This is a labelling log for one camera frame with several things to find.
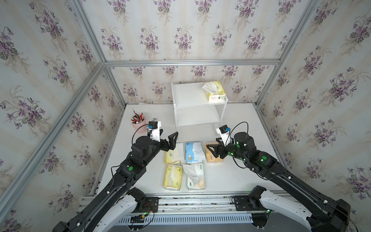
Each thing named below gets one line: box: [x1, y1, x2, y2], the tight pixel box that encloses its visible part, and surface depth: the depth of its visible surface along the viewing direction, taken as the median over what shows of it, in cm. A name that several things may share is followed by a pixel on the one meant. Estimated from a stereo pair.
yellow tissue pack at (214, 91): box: [201, 80, 227, 102], surface depth 77 cm
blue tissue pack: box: [185, 142, 206, 164], surface depth 88 cm
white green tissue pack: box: [182, 162, 206, 191], surface depth 80 cm
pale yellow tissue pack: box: [164, 149, 182, 165], surface depth 89 cm
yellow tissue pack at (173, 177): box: [162, 164, 184, 192], surface depth 80 cm
